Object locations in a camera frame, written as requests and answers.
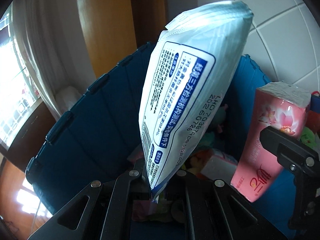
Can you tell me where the pink tissue pack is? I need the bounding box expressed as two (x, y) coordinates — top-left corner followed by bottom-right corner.
(231, 82), (311, 203)
(201, 151), (238, 184)

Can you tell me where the white blue wipes packet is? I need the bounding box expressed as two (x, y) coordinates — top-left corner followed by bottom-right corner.
(139, 1), (253, 199)

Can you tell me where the green frog plush toy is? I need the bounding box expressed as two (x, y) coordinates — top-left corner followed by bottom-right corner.
(300, 127), (319, 151)

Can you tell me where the blue plastic storage crate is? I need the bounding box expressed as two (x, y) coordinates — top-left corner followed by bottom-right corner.
(24, 42), (301, 238)

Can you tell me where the white curtain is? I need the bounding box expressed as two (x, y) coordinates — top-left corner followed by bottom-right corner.
(11, 0), (96, 119)

